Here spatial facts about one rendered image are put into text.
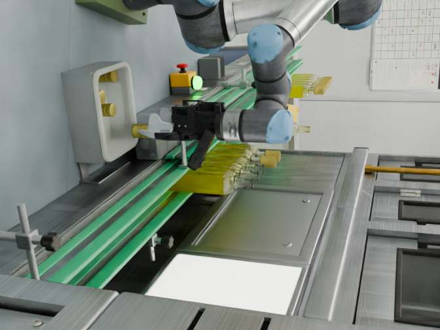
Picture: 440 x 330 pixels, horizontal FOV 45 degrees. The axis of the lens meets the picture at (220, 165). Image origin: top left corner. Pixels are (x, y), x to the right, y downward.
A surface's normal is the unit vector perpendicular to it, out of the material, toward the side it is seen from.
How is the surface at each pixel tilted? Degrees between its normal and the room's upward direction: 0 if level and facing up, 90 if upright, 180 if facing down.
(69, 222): 90
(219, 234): 90
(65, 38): 0
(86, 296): 90
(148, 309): 90
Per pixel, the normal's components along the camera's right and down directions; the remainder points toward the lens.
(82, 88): -0.32, 0.33
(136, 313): -0.06, -0.94
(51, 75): 0.95, 0.05
